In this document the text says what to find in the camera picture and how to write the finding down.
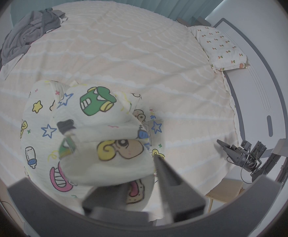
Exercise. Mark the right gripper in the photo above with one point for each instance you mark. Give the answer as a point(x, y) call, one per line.
point(239, 157)

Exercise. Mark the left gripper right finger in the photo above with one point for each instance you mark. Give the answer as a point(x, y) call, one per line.
point(178, 196)

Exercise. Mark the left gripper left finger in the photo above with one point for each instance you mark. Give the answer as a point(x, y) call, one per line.
point(104, 199)

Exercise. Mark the white printed pyjama top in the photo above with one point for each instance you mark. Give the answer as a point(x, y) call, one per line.
point(92, 122)

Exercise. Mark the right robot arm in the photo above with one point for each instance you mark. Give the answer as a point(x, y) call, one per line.
point(286, 149)

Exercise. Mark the bed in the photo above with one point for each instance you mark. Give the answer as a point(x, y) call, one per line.
point(134, 58)

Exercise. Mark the pile of clothes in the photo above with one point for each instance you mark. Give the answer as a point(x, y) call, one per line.
point(23, 36)

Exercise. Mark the pale wooden bedside table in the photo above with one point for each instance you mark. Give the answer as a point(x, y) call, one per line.
point(225, 189)

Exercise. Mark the white printed pillow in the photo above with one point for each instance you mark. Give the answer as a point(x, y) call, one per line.
point(220, 48)

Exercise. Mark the grey bedside table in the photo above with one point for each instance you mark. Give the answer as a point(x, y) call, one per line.
point(195, 21)

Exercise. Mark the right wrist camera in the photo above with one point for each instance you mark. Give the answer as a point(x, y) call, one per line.
point(246, 146)

